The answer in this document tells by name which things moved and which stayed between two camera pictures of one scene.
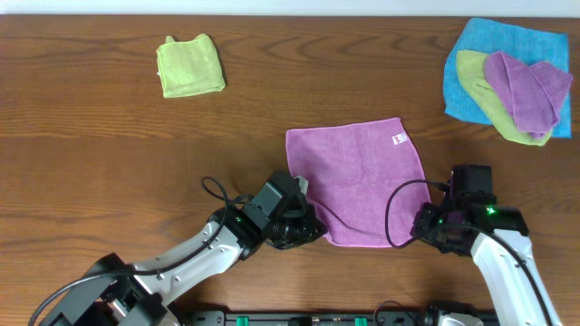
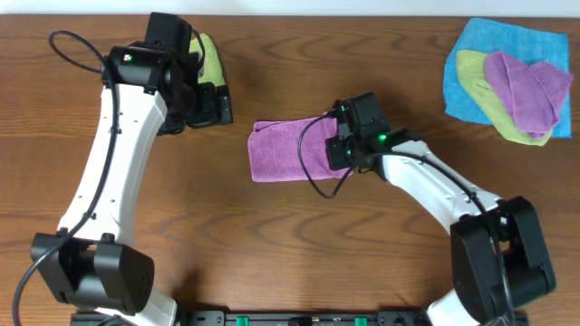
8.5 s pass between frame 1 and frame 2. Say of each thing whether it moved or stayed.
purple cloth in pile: stayed
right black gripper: moved
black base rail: stayed
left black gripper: moved
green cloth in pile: stayed
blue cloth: stayed
